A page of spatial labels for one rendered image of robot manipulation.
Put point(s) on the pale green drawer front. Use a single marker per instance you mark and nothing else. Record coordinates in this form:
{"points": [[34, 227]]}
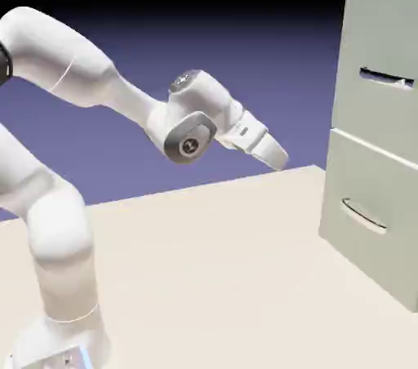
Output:
{"points": [[362, 245], [375, 107]]}

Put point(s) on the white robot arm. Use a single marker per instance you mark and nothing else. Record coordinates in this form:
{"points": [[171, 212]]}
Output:
{"points": [[81, 75]]}

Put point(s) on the pale green cabinet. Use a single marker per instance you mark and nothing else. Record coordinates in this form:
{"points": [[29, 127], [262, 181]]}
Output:
{"points": [[375, 147]]}

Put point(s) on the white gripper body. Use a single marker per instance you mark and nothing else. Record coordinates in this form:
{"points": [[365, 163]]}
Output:
{"points": [[270, 151]]}

